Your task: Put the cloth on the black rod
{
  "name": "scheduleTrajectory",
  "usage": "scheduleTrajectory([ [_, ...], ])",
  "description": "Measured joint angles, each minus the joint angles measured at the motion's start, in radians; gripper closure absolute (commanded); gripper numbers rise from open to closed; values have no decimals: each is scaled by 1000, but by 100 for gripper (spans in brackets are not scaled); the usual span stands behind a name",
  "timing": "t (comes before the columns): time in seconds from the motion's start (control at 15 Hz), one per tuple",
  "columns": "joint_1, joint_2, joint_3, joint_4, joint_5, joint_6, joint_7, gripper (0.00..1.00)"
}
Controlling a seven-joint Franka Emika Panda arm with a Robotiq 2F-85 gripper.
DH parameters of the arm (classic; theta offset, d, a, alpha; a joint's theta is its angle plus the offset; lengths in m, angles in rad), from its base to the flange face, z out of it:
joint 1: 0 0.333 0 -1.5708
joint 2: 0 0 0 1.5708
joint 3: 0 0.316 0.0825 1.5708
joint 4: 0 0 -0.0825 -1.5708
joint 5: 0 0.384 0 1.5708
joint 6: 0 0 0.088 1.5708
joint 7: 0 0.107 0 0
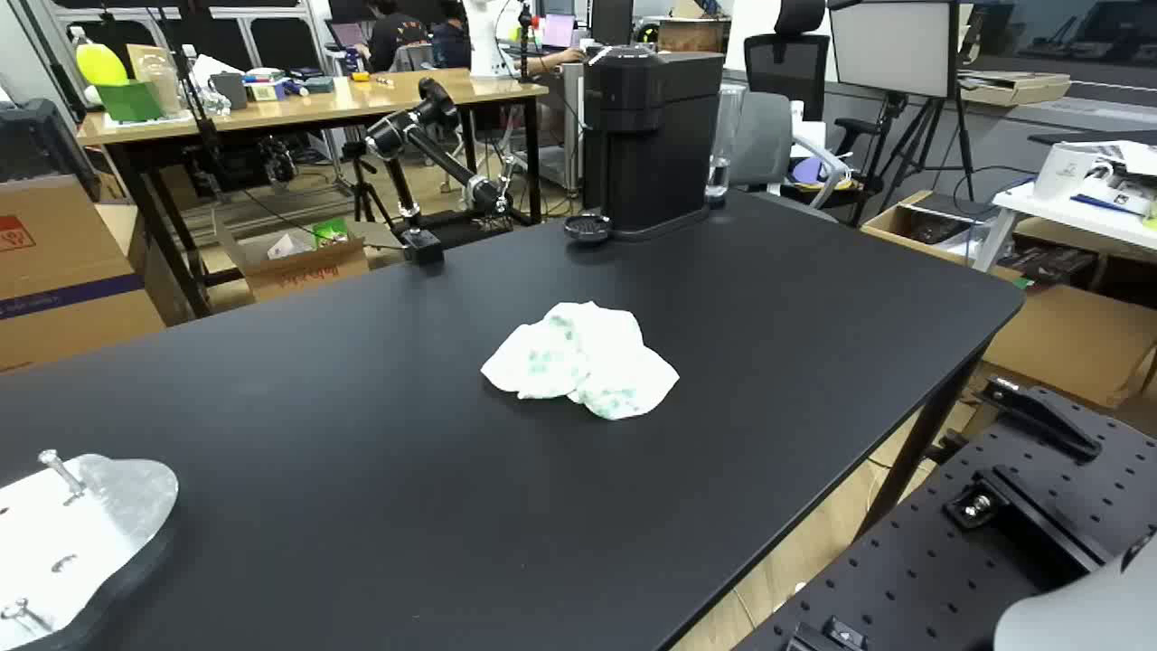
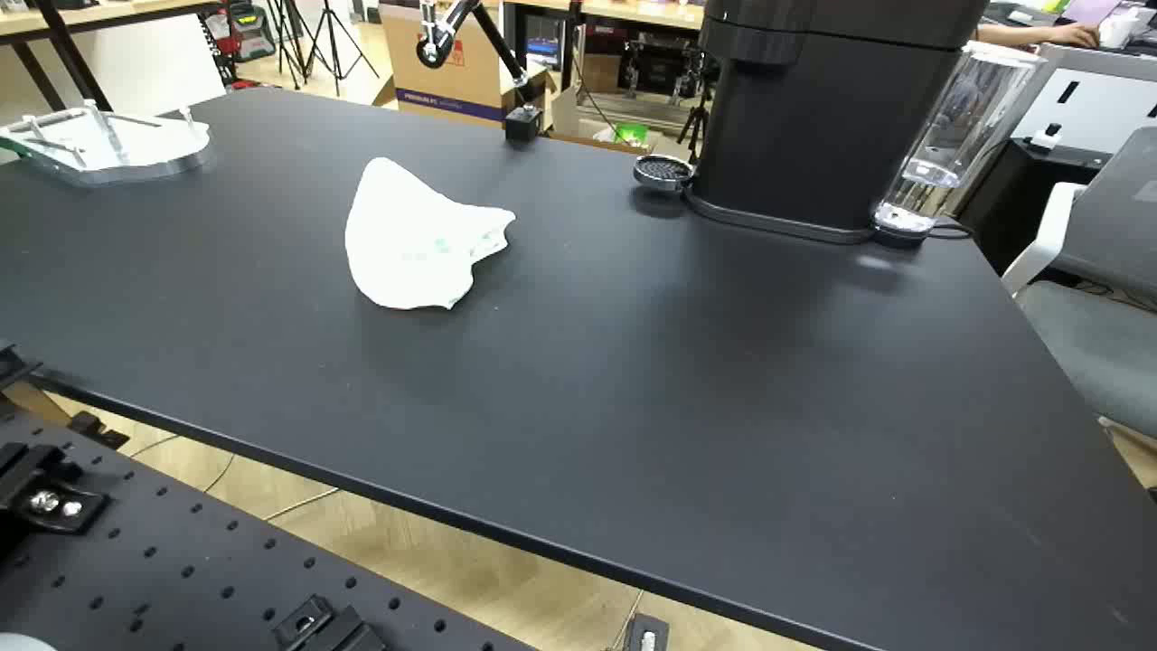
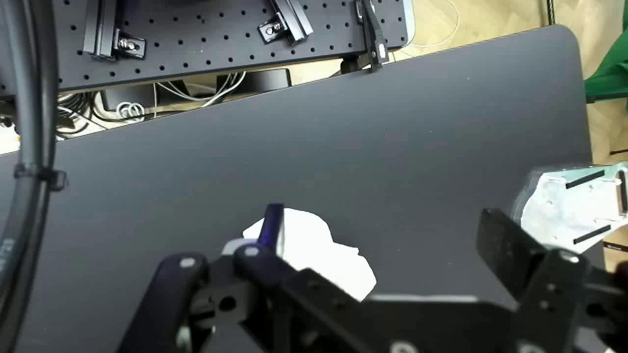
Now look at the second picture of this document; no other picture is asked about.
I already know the white cloth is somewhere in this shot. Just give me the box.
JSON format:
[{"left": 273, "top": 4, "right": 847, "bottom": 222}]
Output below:
[{"left": 344, "top": 157, "right": 517, "bottom": 313}]

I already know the black rod desk stand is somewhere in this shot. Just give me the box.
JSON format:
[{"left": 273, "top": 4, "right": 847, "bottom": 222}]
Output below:
[{"left": 413, "top": 0, "right": 551, "bottom": 150}]

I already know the round black coffee lid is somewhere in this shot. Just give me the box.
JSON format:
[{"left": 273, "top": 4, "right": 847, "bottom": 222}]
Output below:
[{"left": 632, "top": 152, "right": 693, "bottom": 196}]

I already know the cardboard box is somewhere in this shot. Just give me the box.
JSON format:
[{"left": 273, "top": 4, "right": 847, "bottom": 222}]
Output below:
[{"left": 379, "top": 0, "right": 551, "bottom": 125}]

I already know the black coffee machine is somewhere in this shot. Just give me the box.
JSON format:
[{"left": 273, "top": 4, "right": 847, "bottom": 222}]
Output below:
[{"left": 691, "top": 0, "right": 988, "bottom": 243}]

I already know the black perforated mounting board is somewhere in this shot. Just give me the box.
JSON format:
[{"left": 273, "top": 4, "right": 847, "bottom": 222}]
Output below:
[{"left": 0, "top": 409, "right": 530, "bottom": 651}]

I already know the white board panel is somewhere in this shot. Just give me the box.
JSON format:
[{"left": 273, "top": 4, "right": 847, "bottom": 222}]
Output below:
[{"left": 76, "top": 14, "right": 226, "bottom": 115}]

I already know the grey office chair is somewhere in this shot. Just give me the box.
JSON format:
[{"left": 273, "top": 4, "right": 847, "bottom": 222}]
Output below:
[{"left": 1003, "top": 128, "right": 1157, "bottom": 443}]

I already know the black camera tripod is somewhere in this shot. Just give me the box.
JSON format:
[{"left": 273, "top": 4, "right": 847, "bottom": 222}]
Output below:
[{"left": 268, "top": 0, "right": 376, "bottom": 91}]

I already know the black bracket with bolts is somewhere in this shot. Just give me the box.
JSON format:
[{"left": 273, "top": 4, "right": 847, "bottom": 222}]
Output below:
[{"left": 0, "top": 443, "right": 109, "bottom": 549}]

